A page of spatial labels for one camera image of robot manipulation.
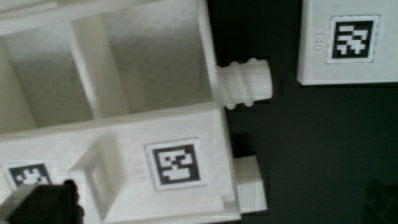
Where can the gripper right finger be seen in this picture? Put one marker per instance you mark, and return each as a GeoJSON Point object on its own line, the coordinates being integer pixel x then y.
{"type": "Point", "coordinates": [381, 206]}

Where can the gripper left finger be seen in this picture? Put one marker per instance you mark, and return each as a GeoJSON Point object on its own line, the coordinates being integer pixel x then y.
{"type": "Point", "coordinates": [43, 204]}

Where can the white door panel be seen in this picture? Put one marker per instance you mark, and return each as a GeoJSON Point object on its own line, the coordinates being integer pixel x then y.
{"type": "Point", "coordinates": [151, 165]}
{"type": "Point", "coordinates": [349, 42]}

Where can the white cabinet body box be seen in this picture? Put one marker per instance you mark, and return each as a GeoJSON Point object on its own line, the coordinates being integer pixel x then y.
{"type": "Point", "coordinates": [107, 57]}

